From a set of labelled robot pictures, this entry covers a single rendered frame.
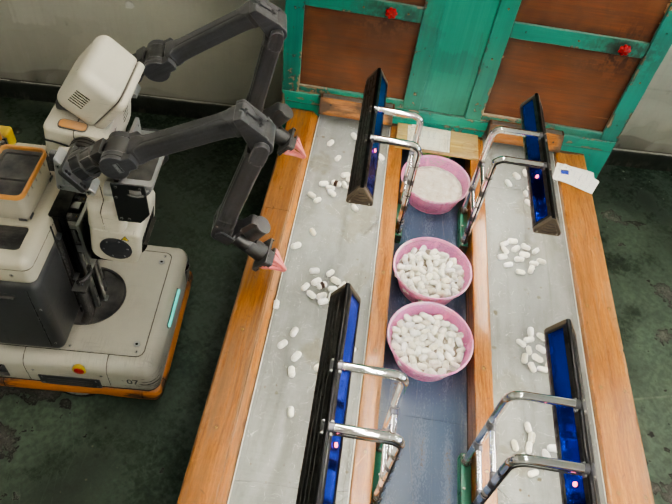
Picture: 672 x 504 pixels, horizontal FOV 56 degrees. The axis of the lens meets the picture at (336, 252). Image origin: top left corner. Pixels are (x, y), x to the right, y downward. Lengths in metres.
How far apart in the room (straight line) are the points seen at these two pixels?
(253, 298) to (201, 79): 1.94
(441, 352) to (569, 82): 1.18
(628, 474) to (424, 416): 0.56
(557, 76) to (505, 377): 1.17
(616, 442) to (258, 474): 0.99
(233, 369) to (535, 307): 1.00
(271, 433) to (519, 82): 1.59
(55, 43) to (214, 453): 2.65
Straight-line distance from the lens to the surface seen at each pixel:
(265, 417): 1.79
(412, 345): 1.95
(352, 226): 2.22
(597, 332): 2.17
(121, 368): 2.46
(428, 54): 2.46
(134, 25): 3.59
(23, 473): 2.67
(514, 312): 2.13
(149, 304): 2.58
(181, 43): 1.98
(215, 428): 1.75
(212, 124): 1.56
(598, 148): 2.79
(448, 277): 2.15
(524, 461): 1.44
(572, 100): 2.64
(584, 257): 2.36
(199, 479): 1.70
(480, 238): 2.26
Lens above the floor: 2.36
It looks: 49 degrees down
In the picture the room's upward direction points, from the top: 9 degrees clockwise
